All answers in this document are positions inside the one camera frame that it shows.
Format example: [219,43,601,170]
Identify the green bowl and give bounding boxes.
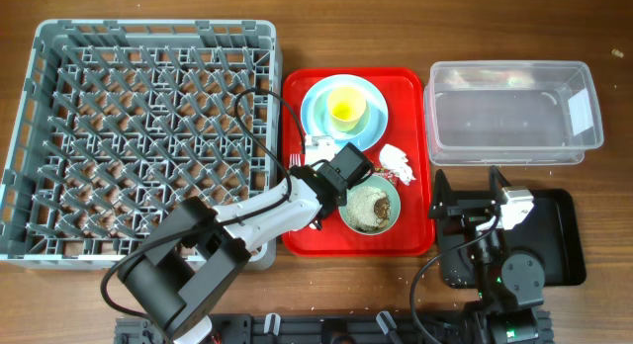
[338,175,402,236]

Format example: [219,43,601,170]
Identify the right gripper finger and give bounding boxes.
[489,165,509,192]
[428,169,451,218]

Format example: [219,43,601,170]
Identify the yellow plastic cup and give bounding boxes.
[326,85,367,131]

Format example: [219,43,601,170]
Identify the light blue plate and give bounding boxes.
[300,74,389,151]

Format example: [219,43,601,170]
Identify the clear plastic bin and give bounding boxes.
[424,60,604,166]

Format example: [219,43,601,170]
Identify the red candy wrapper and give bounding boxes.
[374,167,398,182]

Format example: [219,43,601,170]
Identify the white plastic fork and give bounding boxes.
[289,153,303,168]

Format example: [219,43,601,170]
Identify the crumpled white tissue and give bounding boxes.
[379,144,415,186]

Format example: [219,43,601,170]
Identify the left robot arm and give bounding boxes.
[114,143,373,343]

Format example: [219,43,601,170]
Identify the red plastic tray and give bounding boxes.
[282,67,435,257]

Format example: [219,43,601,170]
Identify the light blue bowl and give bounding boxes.
[310,88,372,140]

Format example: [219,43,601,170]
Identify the rice and food scraps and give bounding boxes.
[346,186,391,233]

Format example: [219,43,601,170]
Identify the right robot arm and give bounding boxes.
[428,166,545,343]

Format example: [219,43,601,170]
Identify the grey dishwasher rack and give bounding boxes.
[1,20,282,270]

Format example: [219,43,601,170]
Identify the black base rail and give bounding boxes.
[113,309,553,344]

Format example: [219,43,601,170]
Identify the black waste tray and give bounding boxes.
[436,189,587,289]

